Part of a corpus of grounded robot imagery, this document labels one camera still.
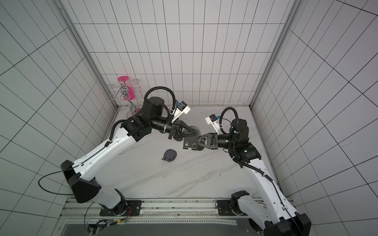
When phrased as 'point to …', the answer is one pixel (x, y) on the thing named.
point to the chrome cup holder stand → (125, 89)
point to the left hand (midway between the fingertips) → (191, 138)
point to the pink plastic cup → (129, 95)
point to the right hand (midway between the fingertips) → (195, 139)
